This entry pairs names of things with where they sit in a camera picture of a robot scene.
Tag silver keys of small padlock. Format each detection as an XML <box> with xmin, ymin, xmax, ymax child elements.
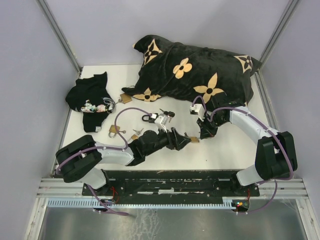
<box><xmin>133</xmin><ymin>128</ymin><xmax>144</xmax><ymax>136</ymax></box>

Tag black printed garment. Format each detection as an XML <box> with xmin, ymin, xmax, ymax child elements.
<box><xmin>65</xmin><ymin>72</ymin><xmax>116</xmax><ymax>133</ymax></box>

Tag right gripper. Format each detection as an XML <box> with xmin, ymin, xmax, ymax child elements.
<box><xmin>196</xmin><ymin>112</ymin><xmax>227</xmax><ymax>139</ymax></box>

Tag slotted cable duct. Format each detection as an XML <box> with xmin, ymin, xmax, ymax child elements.
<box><xmin>47</xmin><ymin>196</ymin><xmax>251</xmax><ymax>209</ymax></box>

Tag large brass padlock long shackle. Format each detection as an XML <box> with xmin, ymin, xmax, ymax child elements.
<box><xmin>184</xmin><ymin>132</ymin><xmax>200</xmax><ymax>143</ymax></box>

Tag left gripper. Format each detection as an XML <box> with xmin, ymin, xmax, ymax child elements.
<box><xmin>144</xmin><ymin>124</ymin><xmax>191</xmax><ymax>157</ymax></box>

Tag purple cable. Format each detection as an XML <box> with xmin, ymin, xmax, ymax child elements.
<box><xmin>191</xmin><ymin>95</ymin><xmax>295</xmax><ymax>215</ymax></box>
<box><xmin>55</xmin><ymin>107</ymin><xmax>157</xmax><ymax>216</ymax></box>

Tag black padlock shackle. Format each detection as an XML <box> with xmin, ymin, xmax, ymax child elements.
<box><xmin>141</xmin><ymin>113</ymin><xmax>159</xmax><ymax>124</ymax></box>

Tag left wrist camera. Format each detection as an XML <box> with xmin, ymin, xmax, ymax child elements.
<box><xmin>154</xmin><ymin>113</ymin><xmax>169</xmax><ymax>133</ymax></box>

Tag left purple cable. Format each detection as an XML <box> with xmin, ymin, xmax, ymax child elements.
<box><xmin>55</xmin><ymin>107</ymin><xmax>157</xmax><ymax>216</ymax></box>

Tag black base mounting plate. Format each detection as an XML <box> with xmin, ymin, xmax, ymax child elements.
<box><xmin>95</xmin><ymin>170</ymin><xmax>260</xmax><ymax>205</ymax></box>

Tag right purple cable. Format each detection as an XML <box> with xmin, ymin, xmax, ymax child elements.
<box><xmin>191</xmin><ymin>95</ymin><xmax>295</xmax><ymax>215</ymax></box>

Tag black floral pillow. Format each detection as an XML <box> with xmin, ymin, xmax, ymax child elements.
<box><xmin>122</xmin><ymin>35</ymin><xmax>262</xmax><ymax>111</ymax></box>

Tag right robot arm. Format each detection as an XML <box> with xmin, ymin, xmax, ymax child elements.
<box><xmin>189</xmin><ymin>93</ymin><xmax>298</xmax><ymax>196</ymax></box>

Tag small brass padlock long shackle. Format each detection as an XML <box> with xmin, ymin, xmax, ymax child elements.
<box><xmin>129</xmin><ymin>134</ymin><xmax>139</xmax><ymax>141</ymax></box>

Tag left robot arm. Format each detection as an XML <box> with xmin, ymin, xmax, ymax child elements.
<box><xmin>55</xmin><ymin>127</ymin><xmax>192</xmax><ymax>195</ymax></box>

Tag black-headed keys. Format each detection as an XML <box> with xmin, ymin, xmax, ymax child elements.
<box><xmin>160</xmin><ymin>108</ymin><xmax>176</xmax><ymax>123</ymax></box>

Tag medium brass padlock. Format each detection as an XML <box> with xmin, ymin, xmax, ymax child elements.
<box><xmin>108</xmin><ymin>125</ymin><xmax>126</xmax><ymax>139</ymax></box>

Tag brass padlock near pillow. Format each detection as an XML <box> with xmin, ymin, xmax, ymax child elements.
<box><xmin>116</xmin><ymin>93</ymin><xmax>132</xmax><ymax>104</ymax></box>

